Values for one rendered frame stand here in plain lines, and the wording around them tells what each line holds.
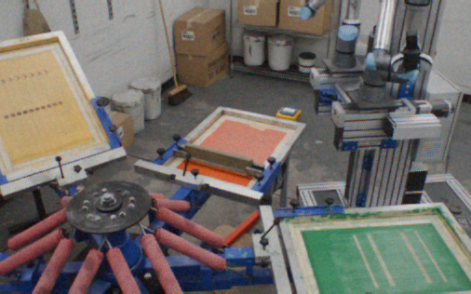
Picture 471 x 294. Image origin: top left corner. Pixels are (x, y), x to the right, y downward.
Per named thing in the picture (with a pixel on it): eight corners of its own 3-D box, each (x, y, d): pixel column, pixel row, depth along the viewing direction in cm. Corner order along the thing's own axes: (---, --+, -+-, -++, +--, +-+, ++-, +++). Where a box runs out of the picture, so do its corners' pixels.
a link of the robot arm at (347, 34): (334, 50, 288) (336, 29, 280) (338, 44, 298) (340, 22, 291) (354, 53, 284) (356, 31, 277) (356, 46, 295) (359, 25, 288)
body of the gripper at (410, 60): (421, 73, 192) (420, 62, 202) (422, 52, 188) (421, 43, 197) (401, 73, 194) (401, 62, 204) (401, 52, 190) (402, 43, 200)
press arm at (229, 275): (418, 264, 202) (421, 254, 199) (423, 274, 197) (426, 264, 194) (126, 285, 192) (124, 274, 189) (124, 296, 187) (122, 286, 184)
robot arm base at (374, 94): (380, 91, 261) (383, 74, 256) (390, 102, 248) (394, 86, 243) (354, 92, 260) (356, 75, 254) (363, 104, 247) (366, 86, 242)
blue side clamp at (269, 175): (271, 169, 252) (271, 158, 248) (279, 172, 250) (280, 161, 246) (248, 201, 229) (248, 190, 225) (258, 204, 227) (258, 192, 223)
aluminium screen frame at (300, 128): (220, 111, 308) (220, 106, 306) (306, 129, 287) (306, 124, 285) (152, 173, 247) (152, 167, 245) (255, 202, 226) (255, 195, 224)
